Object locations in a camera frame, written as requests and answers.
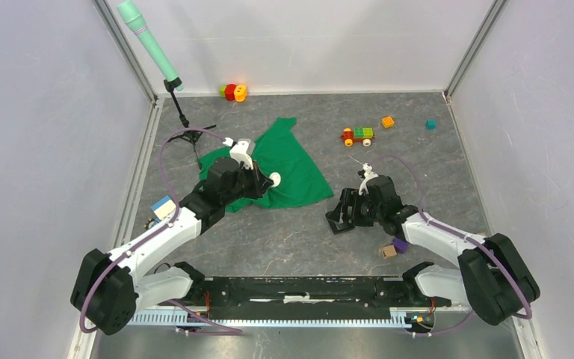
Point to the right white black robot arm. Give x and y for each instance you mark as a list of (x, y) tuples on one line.
[(489, 274)]

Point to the mint green microphone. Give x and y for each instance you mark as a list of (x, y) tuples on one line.
[(134, 20)]

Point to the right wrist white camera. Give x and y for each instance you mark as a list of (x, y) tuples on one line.
[(366, 174)]

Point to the black tripod stand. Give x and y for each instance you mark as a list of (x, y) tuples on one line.
[(192, 137)]

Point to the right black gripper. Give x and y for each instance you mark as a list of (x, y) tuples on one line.
[(350, 197)]

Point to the green t-shirt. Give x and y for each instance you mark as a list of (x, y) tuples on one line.
[(278, 150)]

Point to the colourful toy brick train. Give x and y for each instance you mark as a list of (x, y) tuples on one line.
[(357, 135)]

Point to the orange toy brick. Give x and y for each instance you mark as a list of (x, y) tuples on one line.
[(387, 122)]

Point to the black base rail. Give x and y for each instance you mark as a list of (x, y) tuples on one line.
[(307, 298)]

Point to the tan wooden cube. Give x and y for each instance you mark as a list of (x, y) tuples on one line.
[(389, 251)]

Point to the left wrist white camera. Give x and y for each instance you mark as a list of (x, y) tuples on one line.
[(240, 152)]

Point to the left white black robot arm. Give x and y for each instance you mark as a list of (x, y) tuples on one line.
[(110, 288)]

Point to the teal cube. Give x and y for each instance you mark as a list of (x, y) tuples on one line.
[(430, 124)]

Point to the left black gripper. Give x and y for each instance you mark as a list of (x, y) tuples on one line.
[(260, 182)]

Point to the red green orange ring toy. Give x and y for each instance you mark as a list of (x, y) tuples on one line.
[(233, 92)]

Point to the wrist white camera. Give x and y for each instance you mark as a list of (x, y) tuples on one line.
[(366, 174), (240, 152)]

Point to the black square tray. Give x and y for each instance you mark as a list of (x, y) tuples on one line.
[(337, 224)]

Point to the purple cube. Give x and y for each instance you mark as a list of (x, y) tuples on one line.
[(400, 245)]

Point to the round orange green badge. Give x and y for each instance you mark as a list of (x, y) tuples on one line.
[(275, 179)]

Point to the blue white block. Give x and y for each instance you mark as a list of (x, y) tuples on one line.
[(160, 210)]

